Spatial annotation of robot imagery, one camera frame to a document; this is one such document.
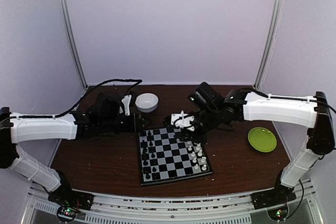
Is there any green plate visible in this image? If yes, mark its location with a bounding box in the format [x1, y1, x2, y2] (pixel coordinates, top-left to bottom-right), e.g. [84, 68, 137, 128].
[248, 127, 277, 153]

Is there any black pawn piece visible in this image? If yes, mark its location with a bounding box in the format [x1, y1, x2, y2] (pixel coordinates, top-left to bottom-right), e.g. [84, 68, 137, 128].
[142, 152, 147, 160]

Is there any aluminium corner post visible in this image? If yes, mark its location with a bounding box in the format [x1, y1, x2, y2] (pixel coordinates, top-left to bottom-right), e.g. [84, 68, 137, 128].
[254, 0, 284, 91]
[59, 0, 88, 89]

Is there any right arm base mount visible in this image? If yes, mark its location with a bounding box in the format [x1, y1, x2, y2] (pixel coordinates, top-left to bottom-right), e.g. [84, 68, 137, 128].
[251, 183, 297, 221]

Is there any white ceramic bowl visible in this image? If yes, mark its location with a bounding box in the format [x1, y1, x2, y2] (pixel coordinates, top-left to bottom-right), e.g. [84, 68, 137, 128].
[135, 93, 159, 113]

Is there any right aluminium corner post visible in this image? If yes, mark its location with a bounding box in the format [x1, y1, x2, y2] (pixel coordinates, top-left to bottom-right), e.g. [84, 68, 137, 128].
[254, 0, 284, 91]

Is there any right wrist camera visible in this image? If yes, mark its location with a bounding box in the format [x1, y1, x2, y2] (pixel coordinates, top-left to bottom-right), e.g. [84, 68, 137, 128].
[163, 111, 195, 132]

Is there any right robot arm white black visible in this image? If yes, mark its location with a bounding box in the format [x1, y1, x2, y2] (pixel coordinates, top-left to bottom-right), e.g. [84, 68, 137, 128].
[170, 82, 335, 204]

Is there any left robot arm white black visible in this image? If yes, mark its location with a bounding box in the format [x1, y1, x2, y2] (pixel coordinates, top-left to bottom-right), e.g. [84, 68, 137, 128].
[1, 93, 151, 205]

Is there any left aluminium corner post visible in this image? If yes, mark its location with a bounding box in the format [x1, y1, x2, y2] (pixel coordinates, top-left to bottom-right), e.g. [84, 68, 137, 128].
[59, 0, 88, 89]

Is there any black white chessboard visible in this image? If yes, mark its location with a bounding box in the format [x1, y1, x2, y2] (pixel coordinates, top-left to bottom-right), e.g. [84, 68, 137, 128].
[137, 127, 213, 187]

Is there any aluminium front rail frame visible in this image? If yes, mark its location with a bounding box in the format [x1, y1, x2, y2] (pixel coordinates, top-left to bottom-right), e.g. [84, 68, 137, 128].
[22, 178, 320, 224]

